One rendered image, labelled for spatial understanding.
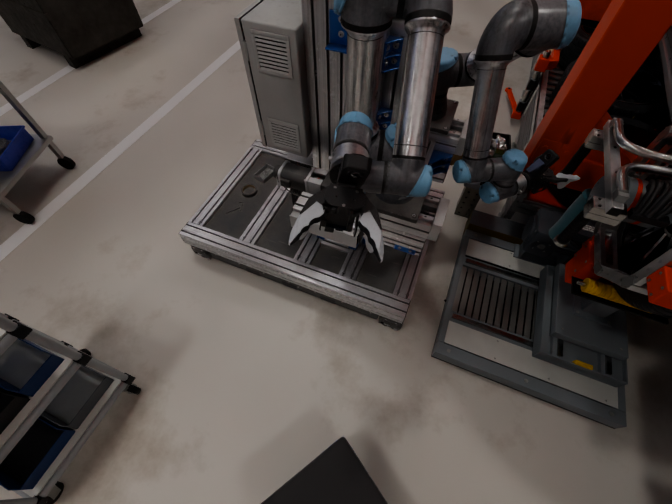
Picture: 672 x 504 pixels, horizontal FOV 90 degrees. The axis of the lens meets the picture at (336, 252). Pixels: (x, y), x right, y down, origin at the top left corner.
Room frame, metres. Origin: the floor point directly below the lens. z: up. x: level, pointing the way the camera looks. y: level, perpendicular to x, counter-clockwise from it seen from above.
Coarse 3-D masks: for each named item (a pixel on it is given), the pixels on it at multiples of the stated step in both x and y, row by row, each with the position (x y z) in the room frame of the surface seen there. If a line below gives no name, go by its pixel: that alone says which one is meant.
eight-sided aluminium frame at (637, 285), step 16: (656, 144) 0.94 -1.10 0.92; (640, 160) 0.94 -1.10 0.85; (640, 176) 0.93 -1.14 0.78; (608, 224) 0.82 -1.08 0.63; (608, 240) 0.76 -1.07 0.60; (608, 256) 0.69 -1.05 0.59; (608, 272) 0.59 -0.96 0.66; (624, 272) 0.58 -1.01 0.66; (640, 272) 0.50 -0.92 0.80; (640, 288) 0.47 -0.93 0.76
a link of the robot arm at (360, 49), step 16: (336, 0) 0.81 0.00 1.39; (352, 0) 0.80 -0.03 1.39; (368, 0) 0.79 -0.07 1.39; (384, 0) 0.79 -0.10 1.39; (400, 0) 0.79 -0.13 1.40; (352, 16) 0.80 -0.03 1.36; (368, 16) 0.79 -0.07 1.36; (384, 16) 0.80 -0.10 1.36; (400, 16) 0.81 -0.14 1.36; (352, 32) 0.80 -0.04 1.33; (368, 32) 0.79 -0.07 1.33; (384, 32) 0.81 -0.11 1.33; (352, 48) 0.82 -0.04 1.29; (368, 48) 0.81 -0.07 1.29; (352, 64) 0.82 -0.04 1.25; (368, 64) 0.81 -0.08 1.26; (352, 80) 0.82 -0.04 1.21; (368, 80) 0.81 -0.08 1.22; (352, 96) 0.82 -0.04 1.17; (368, 96) 0.81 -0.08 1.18; (368, 112) 0.81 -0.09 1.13; (336, 128) 0.87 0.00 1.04
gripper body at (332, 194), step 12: (336, 168) 0.48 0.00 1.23; (336, 180) 0.48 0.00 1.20; (336, 192) 0.41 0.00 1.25; (348, 192) 0.41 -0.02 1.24; (360, 192) 0.41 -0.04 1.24; (336, 204) 0.38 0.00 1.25; (348, 204) 0.38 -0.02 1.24; (360, 204) 0.39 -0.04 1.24; (324, 216) 0.39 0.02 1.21; (336, 216) 0.38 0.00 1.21; (348, 216) 0.38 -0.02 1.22; (336, 228) 0.38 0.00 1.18; (348, 228) 0.37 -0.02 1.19
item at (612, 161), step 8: (608, 120) 0.99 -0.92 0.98; (608, 128) 0.95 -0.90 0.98; (608, 136) 0.91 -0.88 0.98; (608, 144) 0.87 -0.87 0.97; (616, 144) 0.87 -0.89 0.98; (608, 152) 0.84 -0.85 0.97; (616, 152) 0.83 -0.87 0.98; (608, 160) 0.80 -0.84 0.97; (616, 160) 0.79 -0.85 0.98; (608, 168) 0.77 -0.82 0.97; (616, 168) 0.76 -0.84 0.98; (608, 176) 0.73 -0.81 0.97; (608, 184) 0.70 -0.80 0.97; (608, 192) 0.67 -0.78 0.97; (608, 200) 0.64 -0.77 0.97; (608, 208) 0.61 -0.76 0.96; (616, 208) 0.60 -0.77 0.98; (616, 216) 0.60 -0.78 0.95
